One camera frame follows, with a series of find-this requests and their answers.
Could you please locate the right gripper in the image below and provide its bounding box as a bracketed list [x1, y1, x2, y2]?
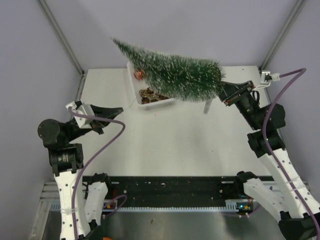
[210, 80, 261, 131]

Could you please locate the white plastic basket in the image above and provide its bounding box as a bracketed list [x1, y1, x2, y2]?
[126, 61, 175, 110]

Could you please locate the brown and gold ornament garland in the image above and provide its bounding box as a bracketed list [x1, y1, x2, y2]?
[139, 87, 169, 105]

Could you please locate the small green christmas tree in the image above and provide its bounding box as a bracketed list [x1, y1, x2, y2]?
[112, 38, 225, 102]

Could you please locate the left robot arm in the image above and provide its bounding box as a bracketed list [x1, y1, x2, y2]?
[37, 101, 126, 240]

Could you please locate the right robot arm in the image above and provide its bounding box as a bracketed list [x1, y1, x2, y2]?
[218, 81, 320, 240]

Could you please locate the red glitter bauble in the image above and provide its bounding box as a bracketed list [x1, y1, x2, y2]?
[133, 71, 144, 81]

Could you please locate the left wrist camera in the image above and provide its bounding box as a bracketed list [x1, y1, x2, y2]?
[65, 101, 95, 128]

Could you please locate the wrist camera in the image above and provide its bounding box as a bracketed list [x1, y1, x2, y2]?
[65, 101, 95, 128]
[253, 70, 280, 91]

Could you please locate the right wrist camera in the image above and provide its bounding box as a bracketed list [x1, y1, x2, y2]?
[253, 70, 280, 91]

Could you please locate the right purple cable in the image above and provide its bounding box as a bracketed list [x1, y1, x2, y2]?
[222, 67, 320, 226]

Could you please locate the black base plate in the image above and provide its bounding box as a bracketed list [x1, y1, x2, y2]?
[105, 176, 249, 208]

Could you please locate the aluminium frame rail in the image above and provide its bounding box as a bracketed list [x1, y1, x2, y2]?
[39, 181, 314, 201]

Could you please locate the right aluminium corner post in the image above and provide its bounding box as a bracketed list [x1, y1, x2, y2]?
[258, 0, 307, 72]

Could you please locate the aluminium corner post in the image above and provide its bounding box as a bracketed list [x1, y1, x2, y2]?
[258, 0, 307, 72]
[36, 0, 85, 76]

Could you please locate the left aluminium corner post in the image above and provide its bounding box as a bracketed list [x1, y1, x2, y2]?
[36, 0, 85, 76]

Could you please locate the white cable duct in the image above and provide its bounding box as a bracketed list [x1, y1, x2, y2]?
[49, 199, 254, 214]

